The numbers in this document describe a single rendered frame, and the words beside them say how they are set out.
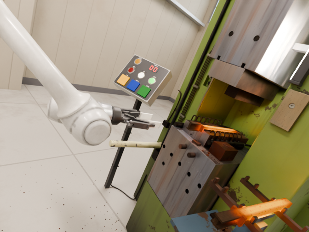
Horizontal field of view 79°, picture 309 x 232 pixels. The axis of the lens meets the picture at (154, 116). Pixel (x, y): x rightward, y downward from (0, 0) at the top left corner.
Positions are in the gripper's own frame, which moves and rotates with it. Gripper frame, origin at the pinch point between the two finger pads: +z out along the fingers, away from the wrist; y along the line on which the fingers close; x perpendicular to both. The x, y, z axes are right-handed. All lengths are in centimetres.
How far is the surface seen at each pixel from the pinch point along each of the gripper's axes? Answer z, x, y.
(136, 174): 66, -100, -72
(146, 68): 23, 15, -56
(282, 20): 35, 59, 12
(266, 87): 62, 33, 8
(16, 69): -55, -69, -262
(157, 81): 26, 11, -43
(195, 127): 29.9, -0.3, 0.5
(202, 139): 35.1, -5.3, 4.8
